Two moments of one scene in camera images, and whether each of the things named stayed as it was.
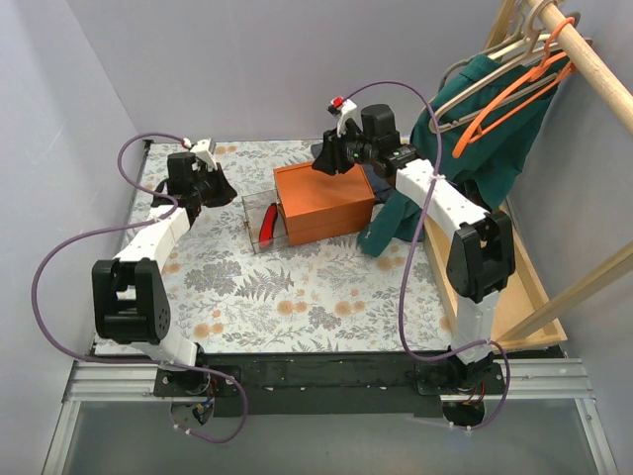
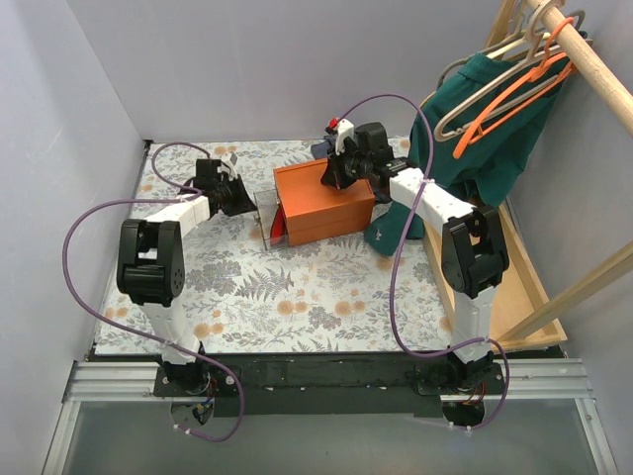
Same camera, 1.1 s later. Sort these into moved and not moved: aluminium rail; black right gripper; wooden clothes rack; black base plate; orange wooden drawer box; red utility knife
Moved: red utility knife; black right gripper
Not moved: orange wooden drawer box; wooden clothes rack; aluminium rail; black base plate
